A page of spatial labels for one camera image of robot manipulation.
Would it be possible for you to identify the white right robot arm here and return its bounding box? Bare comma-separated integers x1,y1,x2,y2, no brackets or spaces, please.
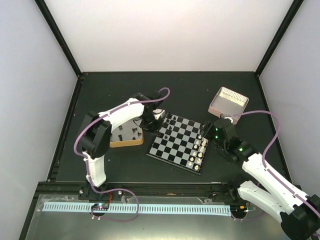
200,118,320,240

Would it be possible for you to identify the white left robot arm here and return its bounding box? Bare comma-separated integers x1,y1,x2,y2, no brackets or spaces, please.
73,87,170,200

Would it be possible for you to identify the white knight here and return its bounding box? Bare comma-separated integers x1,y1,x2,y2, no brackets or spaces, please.
202,138,208,145

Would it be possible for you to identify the yellow bear tin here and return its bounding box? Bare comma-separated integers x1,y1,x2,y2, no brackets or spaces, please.
109,119,144,148

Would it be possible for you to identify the pink patterned tray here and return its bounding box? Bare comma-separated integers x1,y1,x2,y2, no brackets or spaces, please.
208,86,249,125

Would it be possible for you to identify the black white chessboard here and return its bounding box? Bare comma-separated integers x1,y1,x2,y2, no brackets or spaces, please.
146,113,209,175

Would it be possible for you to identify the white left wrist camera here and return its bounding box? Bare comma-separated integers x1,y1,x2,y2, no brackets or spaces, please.
152,109,166,121

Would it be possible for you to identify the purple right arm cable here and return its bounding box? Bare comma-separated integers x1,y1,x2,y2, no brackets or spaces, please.
219,110,320,226

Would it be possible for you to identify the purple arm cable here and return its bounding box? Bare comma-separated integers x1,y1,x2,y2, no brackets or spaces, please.
74,87,172,196
219,110,320,226

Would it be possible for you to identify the black front mounting rail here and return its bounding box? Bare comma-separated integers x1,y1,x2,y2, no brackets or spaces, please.
34,182,239,202

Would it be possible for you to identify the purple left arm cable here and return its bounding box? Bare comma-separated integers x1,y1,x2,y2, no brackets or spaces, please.
74,87,172,196

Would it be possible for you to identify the light blue slotted rail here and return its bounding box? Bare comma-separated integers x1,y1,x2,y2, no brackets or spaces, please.
42,202,231,217

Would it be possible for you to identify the black right frame post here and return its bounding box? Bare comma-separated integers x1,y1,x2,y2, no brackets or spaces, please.
254,0,304,77

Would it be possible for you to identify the black corner frame post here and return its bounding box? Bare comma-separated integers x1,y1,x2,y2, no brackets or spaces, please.
34,0,82,77

